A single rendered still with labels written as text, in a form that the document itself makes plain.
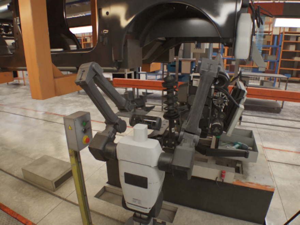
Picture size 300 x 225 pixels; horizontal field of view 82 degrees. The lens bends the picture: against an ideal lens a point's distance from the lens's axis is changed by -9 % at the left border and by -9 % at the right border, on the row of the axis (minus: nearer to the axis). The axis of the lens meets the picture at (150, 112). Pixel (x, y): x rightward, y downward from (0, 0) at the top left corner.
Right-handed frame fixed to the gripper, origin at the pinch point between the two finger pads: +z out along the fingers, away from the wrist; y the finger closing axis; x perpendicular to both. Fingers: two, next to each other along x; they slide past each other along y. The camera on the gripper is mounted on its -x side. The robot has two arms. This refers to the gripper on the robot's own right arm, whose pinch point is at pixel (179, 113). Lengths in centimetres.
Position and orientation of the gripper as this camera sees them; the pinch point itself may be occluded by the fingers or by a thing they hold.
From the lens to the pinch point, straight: 134.7
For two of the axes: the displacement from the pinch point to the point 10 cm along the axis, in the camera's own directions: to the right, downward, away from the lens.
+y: -2.2, -8.8, -4.1
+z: -3.0, -3.4, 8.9
